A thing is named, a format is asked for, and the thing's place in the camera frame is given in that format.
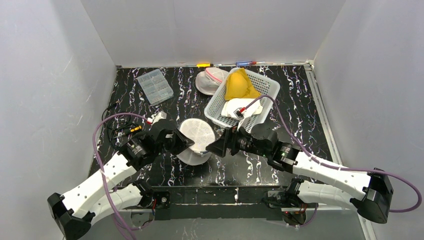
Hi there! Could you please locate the yellow bra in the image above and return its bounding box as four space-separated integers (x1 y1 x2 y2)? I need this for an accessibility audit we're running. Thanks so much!
224 68 261 101

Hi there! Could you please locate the white bra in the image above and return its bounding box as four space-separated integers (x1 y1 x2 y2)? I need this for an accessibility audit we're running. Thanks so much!
220 98 262 120

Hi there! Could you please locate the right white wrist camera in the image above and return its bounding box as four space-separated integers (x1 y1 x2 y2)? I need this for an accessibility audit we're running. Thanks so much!
233 106 263 130

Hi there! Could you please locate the aluminium side rail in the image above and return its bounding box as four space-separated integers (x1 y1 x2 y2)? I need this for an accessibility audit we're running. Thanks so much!
304 59 377 240

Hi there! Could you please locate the white mesh bag blue zipper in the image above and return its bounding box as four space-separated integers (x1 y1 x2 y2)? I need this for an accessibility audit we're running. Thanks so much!
177 118 216 166

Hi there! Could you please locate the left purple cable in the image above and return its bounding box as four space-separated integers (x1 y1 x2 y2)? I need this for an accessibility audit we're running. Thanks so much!
92 112 154 240

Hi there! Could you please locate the white plastic basket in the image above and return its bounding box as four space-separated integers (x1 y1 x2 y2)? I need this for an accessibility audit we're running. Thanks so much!
204 69 280 133

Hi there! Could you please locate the clear plastic organizer box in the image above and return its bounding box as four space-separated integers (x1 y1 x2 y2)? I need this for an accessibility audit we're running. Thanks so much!
136 69 174 106

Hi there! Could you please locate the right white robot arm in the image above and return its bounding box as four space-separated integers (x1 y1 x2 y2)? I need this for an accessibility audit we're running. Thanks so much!
205 123 394 224

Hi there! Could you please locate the black base frame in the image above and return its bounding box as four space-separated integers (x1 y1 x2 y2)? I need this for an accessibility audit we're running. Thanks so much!
130 185 307 226

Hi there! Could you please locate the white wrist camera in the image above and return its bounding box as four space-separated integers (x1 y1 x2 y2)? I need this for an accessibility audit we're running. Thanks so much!
151 111 167 125
233 106 263 130

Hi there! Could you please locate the black coiled cable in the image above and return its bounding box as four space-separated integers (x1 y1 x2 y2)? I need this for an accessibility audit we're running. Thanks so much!
100 103 145 154

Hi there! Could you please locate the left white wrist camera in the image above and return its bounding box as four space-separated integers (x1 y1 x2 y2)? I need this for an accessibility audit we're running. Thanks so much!
151 111 167 125

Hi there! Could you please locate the white mesh bag pink zipper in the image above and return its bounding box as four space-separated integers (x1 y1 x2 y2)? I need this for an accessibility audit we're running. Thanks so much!
195 67 229 96

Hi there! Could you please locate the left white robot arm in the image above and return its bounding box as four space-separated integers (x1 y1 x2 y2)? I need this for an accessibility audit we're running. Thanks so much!
47 119 195 240

